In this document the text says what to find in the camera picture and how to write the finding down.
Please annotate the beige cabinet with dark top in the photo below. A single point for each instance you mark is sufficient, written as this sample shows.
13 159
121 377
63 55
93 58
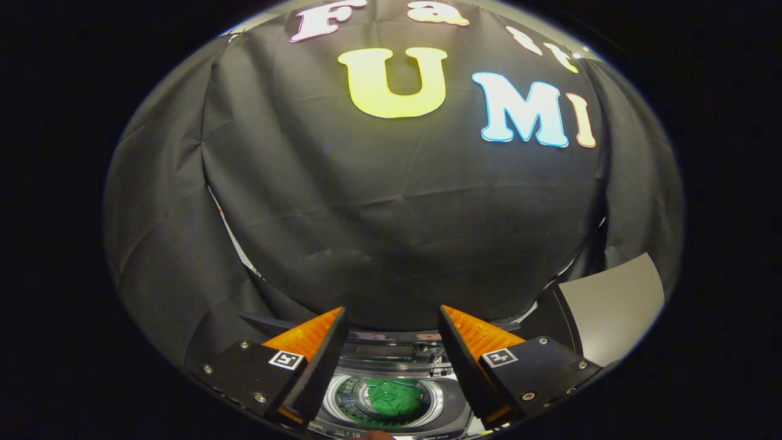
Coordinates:
617 305

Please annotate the black backdrop cloth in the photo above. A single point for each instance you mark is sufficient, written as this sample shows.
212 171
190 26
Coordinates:
397 214

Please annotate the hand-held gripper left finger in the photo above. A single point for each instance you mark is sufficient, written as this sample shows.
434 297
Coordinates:
321 360

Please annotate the green polo shirt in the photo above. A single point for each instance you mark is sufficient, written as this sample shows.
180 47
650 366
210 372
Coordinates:
394 398

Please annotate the grey washing machine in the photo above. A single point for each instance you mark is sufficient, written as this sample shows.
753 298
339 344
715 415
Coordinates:
449 404

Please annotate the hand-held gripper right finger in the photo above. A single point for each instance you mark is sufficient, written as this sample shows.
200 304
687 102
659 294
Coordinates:
464 360

